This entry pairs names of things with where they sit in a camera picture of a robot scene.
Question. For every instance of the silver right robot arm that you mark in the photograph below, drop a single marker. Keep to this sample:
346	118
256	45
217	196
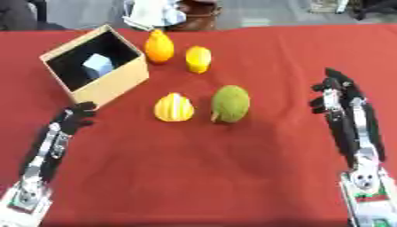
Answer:
368	192

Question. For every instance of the green toy fruit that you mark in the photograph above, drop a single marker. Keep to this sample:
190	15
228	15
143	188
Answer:
230	104

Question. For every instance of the tan cardboard box black inside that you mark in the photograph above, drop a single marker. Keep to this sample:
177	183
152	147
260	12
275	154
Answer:
95	65

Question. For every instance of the pale blue block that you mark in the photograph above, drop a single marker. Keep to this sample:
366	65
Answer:
98	65

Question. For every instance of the yellow white striped toy fruit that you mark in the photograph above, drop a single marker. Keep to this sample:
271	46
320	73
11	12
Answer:
174	108

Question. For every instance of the orange toy fruit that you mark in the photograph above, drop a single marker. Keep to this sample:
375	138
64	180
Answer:
159	47

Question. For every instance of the brown bag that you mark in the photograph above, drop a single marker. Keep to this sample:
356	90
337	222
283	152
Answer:
199	14

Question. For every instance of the dark chair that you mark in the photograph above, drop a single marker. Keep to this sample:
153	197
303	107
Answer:
23	14

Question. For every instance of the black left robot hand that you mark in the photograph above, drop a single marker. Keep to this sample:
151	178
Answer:
70	118

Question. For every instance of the white bag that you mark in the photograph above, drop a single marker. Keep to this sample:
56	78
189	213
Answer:
154	11

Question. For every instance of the yellow toy lemon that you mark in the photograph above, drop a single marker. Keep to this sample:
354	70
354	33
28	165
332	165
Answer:
198	59

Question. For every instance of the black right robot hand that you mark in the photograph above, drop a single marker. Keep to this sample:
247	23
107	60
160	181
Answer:
345	118

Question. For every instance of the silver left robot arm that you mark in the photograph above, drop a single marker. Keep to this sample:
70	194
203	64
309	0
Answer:
26	196

